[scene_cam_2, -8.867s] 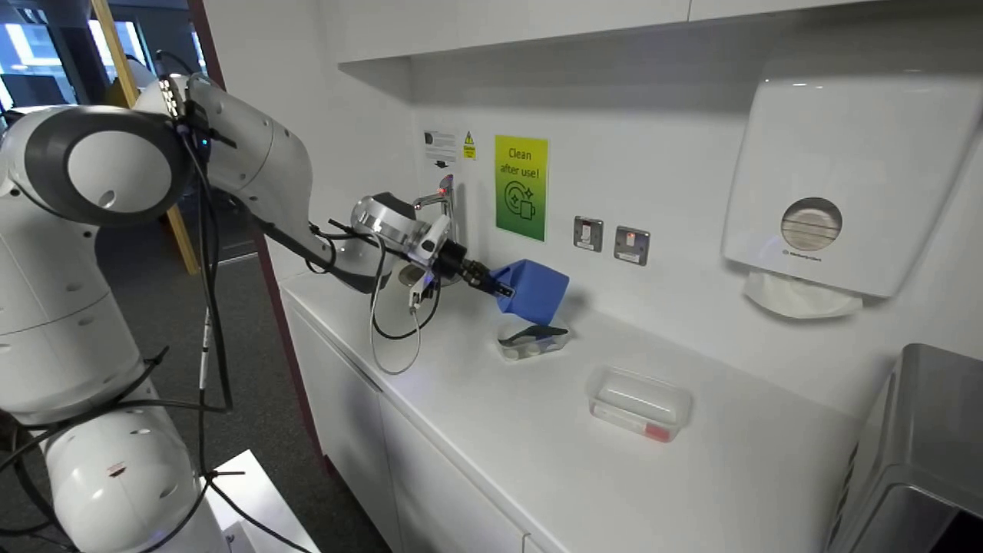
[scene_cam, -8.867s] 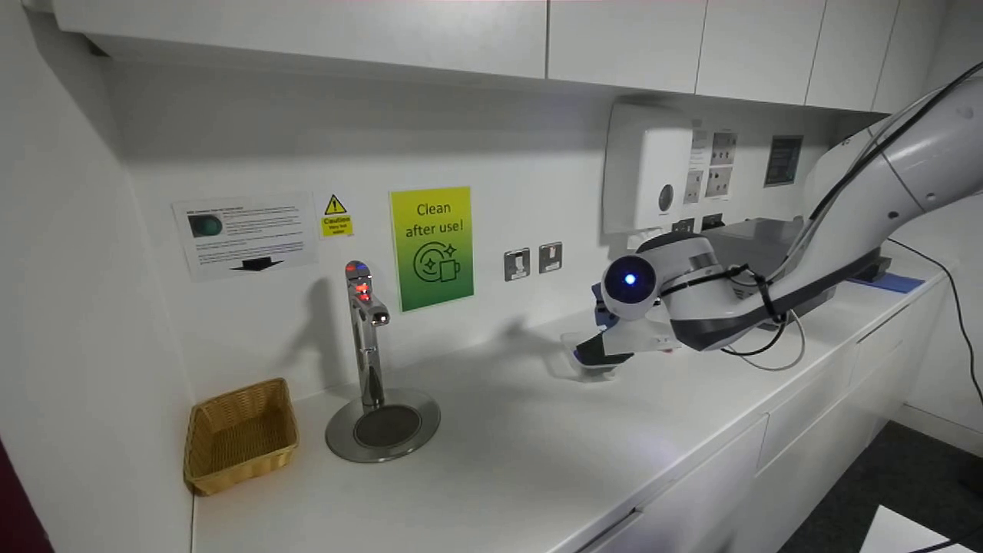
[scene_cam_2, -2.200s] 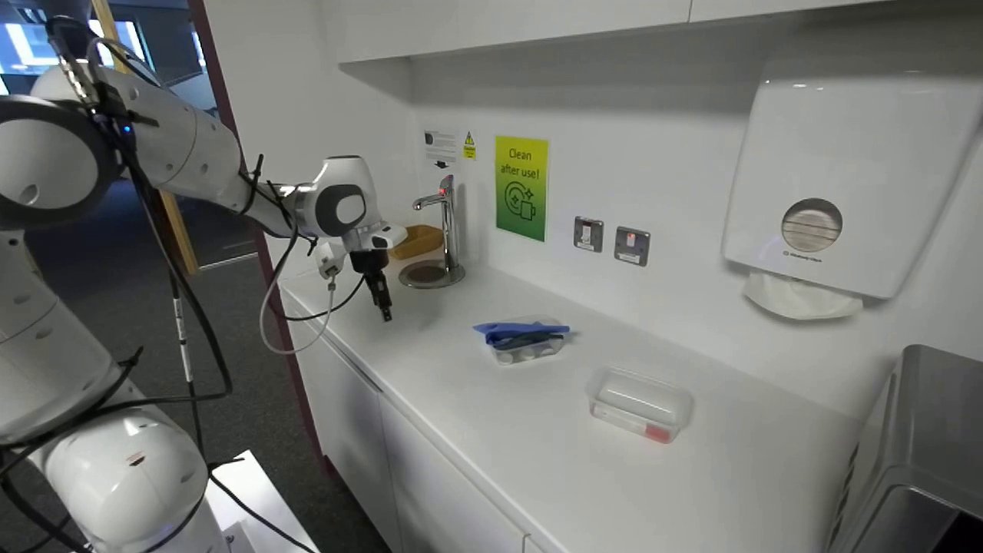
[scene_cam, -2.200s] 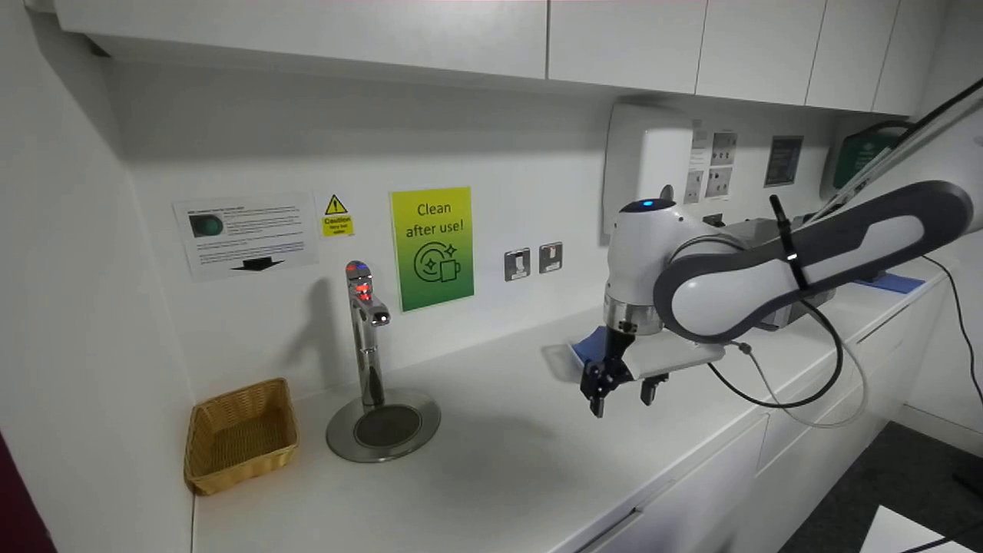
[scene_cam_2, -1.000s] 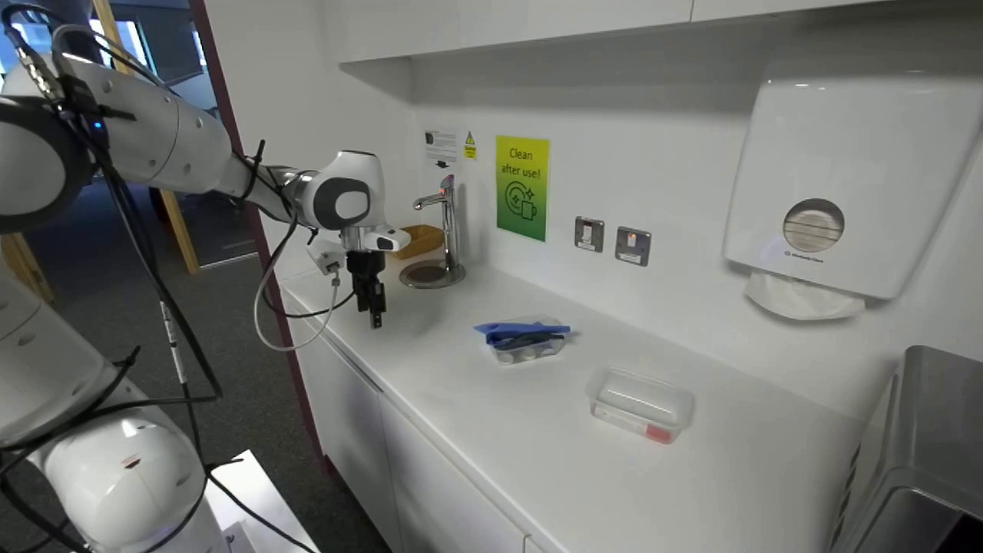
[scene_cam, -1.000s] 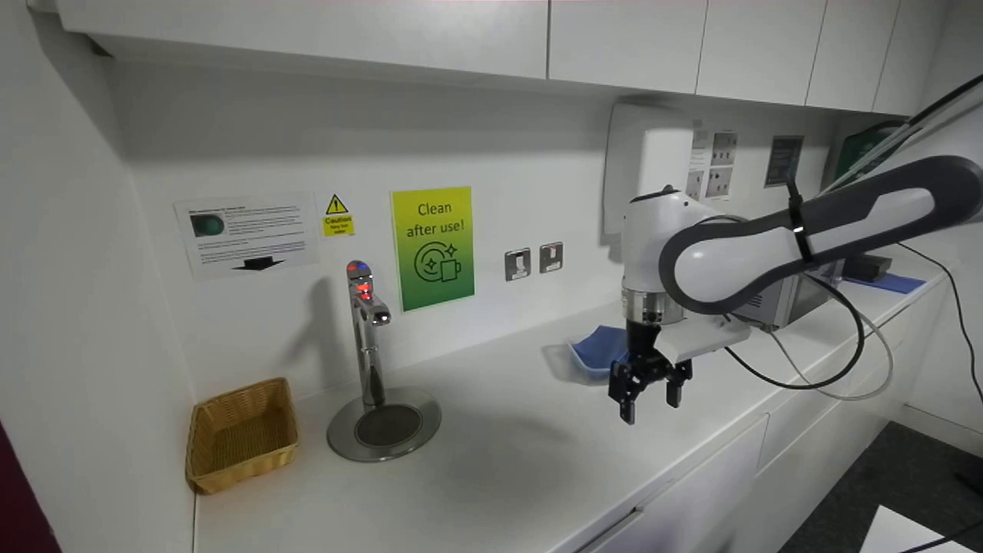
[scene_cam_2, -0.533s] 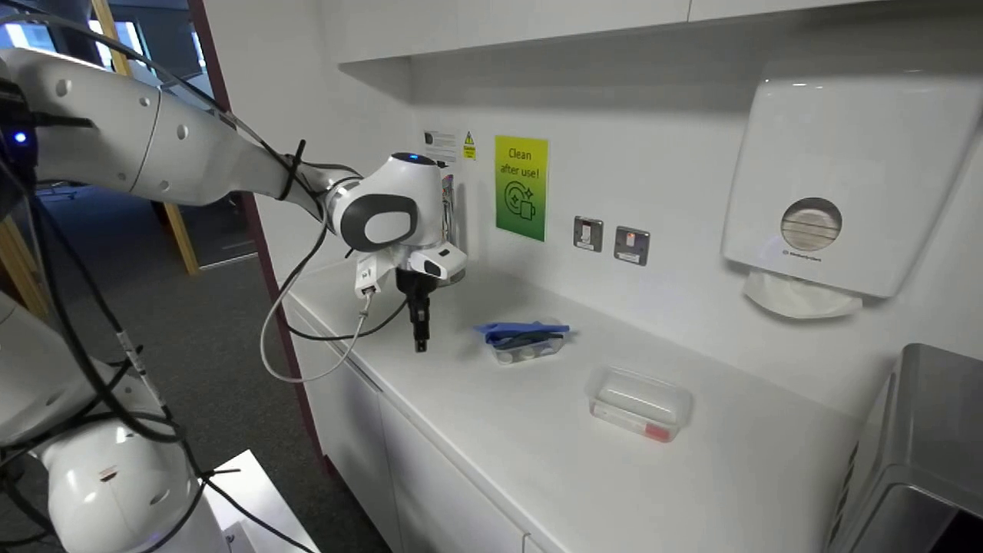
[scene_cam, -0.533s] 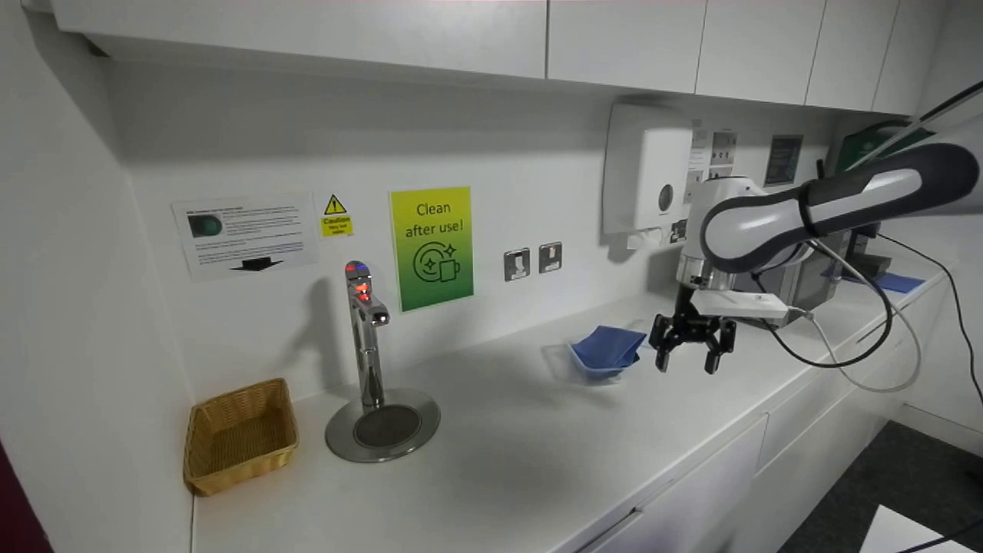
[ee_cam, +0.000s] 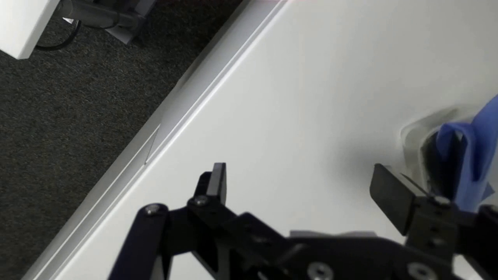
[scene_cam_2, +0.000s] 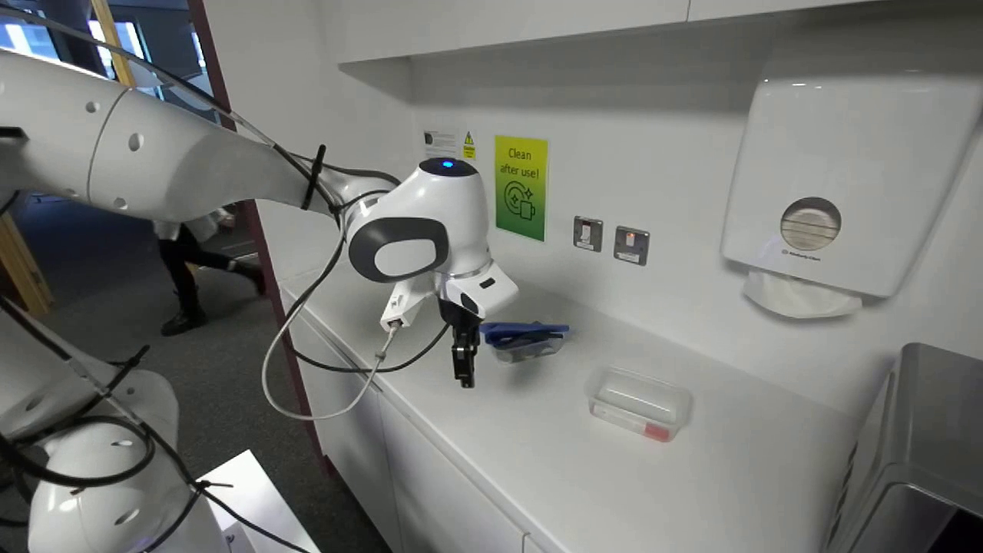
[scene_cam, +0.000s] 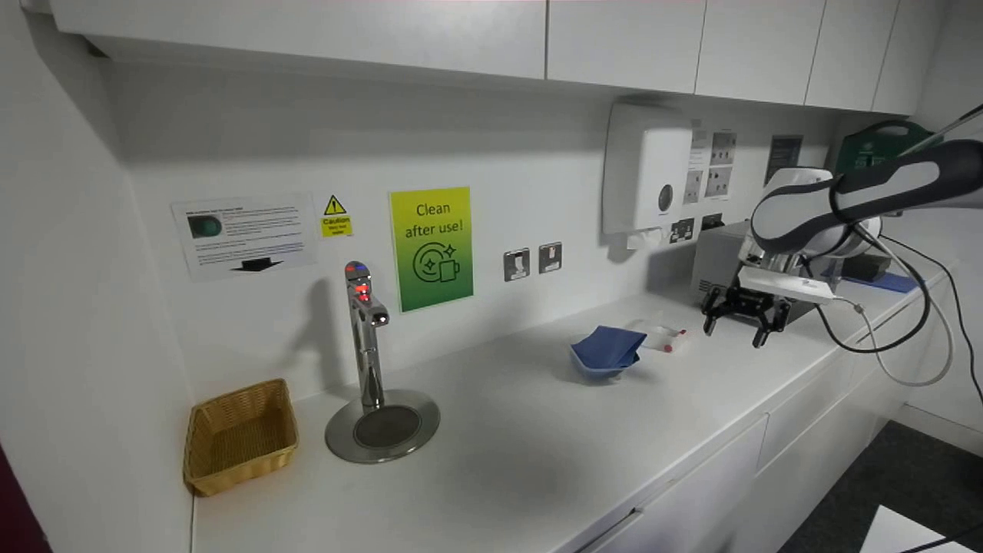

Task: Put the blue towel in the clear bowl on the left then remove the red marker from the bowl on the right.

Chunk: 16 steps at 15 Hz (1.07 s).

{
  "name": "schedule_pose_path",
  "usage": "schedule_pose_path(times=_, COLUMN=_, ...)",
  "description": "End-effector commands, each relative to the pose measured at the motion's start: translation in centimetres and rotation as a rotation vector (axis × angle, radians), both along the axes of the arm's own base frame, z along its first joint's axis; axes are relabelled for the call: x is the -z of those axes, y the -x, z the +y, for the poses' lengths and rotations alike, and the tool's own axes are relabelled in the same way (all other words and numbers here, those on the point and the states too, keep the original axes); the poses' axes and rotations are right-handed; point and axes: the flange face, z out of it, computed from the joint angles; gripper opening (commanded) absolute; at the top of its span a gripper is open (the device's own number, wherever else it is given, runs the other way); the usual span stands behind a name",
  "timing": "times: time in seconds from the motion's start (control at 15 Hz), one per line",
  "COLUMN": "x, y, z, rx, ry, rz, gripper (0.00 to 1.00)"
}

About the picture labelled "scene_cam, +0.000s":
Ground chrome water tap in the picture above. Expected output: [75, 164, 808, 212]
[341, 258, 396, 411]

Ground white instruction sign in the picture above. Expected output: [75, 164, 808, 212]
[168, 197, 319, 278]

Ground green first aid box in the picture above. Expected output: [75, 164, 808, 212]
[835, 114, 933, 178]

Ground black wall panel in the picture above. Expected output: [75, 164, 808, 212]
[764, 132, 806, 184]

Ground white floor plate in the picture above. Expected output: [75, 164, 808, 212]
[856, 503, 977, 553]

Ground white base cabinets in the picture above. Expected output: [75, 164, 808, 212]
[565, 295, 945, 553]

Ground white wall cabinets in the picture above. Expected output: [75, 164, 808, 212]
[46, 0, 948, 116]

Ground white paper towel dispenser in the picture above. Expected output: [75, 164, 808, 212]
[598, 100, 701, 253]

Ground green yellow cleaning poster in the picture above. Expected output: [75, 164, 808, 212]
[388, 184, 476, 314]

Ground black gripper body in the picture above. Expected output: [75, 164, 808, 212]
[713, 287, 796, 323]

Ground clear rectangular container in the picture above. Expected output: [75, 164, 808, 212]
[627, 315, 691, 357]

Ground yellow warning sign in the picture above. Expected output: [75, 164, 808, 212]
[319, 189, 358, 242]

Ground blue towel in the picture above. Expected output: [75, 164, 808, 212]
[568, 323, 652, 380]

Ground wicker basket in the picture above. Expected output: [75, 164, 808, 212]
[182, 379, 301, 501]

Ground white wall notices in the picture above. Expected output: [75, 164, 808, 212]
[682, 129, 740, 202]

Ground flat blue item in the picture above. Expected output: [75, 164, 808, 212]
[847, 267, 922, 298]

